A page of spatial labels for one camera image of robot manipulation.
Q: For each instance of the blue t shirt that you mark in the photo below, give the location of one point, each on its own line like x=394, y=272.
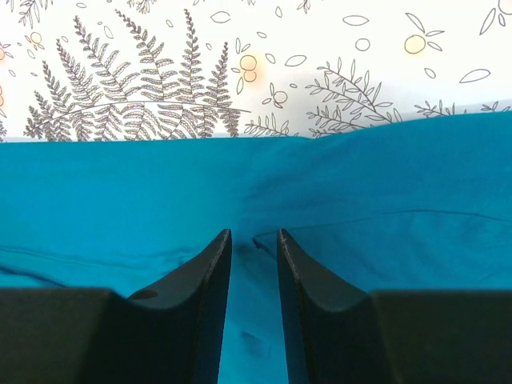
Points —
x=424, y=204

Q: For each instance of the floral patterned table mat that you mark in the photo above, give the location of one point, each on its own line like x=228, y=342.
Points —
x=76, y=71

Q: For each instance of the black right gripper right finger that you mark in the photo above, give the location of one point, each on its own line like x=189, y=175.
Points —
x=336, y=333

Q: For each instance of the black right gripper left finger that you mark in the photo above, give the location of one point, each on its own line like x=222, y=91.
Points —
x=168, y=332

